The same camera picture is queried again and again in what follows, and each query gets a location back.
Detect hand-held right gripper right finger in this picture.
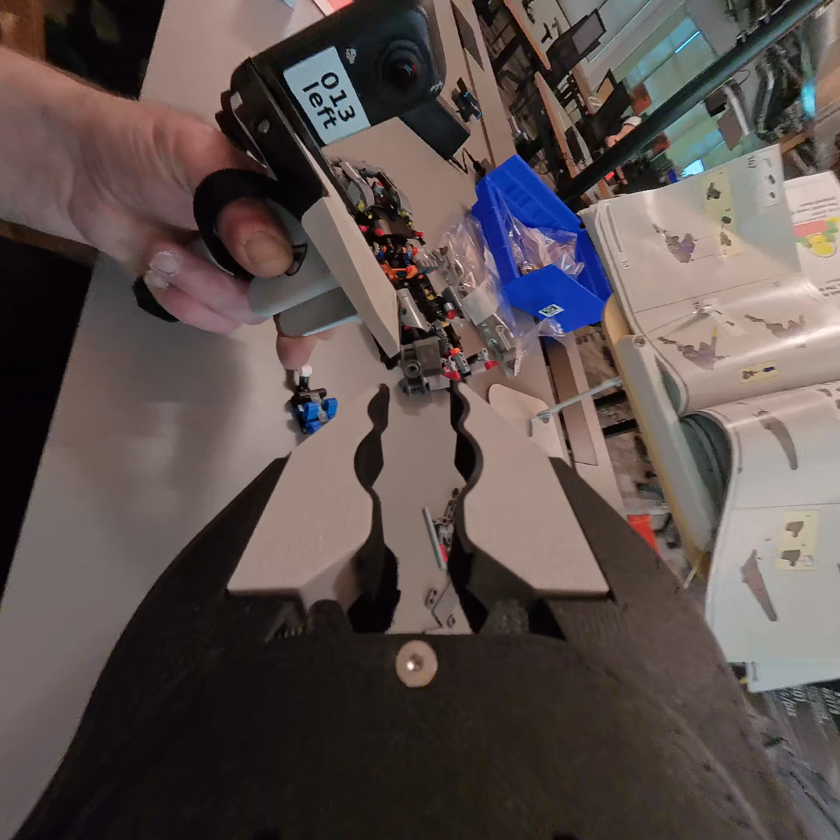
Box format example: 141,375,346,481
448,381,613,632

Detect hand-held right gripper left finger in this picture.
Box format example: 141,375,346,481
226,382,401,632

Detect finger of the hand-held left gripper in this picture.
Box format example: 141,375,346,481
302,196,403,358

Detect grey lego connector block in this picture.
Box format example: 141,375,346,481
398,340,448,396

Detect blue black lego assembly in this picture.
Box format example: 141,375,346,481
289,364,339,435

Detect lego technic car chassis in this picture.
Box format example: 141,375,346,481
331,157,500,385

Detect lego instruction booklet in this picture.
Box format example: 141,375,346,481
581,144,840,693

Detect person's left hand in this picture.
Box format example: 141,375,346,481
0,46,333,376

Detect white flat stand board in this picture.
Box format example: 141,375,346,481
487,382,567,463

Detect clear plastic parts bag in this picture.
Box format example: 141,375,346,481
436,210,585,380

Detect blue plastic storage bin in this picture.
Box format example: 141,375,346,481
472,154,614,339

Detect black metal pole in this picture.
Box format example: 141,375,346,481
558,0,824,206

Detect printed white paper sheet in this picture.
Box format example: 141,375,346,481
784,174,840,303

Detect black blue camera device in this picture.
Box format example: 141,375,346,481
451,77,485,122

